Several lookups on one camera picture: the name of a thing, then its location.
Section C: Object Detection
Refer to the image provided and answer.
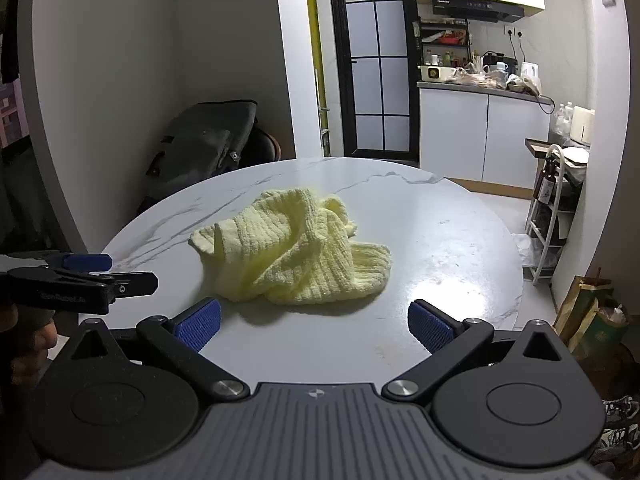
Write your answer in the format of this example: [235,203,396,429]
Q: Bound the black chair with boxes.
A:
[239,127,282,169]

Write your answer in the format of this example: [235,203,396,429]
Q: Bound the white storage cart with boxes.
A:
[524,137,590,287]

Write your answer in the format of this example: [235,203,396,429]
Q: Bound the black spice rack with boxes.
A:
[417,17,474,69]

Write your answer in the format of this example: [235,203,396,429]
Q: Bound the white electric cooking pot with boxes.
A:
[418,64,457,83]

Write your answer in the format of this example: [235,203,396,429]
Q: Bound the grey backpack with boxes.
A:
[145,101,259,202]

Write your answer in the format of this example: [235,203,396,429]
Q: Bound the clear plastic bottles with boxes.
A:
[552,102,574,134]

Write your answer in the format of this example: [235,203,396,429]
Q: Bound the plastic bags of food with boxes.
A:
[446,67,509,89]

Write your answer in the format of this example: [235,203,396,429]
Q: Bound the brown glass bottle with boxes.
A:
[534,157,559,207]

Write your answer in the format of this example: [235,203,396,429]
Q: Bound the pair of sneakers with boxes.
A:
[591,394,640,462]

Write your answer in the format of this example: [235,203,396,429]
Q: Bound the yellow pipe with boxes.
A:
[305,0,331,159]

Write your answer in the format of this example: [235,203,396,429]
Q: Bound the yellow knitted towel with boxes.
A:
[187,187,393,307]

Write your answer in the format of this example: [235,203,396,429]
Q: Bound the person's left hand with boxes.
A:
[11,307,57,387]

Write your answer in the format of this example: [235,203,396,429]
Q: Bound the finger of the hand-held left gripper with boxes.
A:
[0,254,114,275]
[0,266,159,316]

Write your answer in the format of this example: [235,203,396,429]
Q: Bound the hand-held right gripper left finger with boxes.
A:
[57,298,251,404]

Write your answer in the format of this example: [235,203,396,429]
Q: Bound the brown paper bag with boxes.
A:
[552,274,632,362]

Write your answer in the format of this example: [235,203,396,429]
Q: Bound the cream countertop appliance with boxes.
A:
[570,105,596,144]

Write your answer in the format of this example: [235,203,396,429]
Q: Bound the black range hood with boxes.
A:
[430,0,526,24]

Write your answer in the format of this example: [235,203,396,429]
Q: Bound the black framed glass door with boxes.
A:
[327,0,419,164]

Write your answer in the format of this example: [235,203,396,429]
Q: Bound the white lower cabinet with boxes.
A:
[417,84,551,195]

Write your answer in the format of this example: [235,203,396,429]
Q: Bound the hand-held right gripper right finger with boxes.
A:
[382,300,574,404]

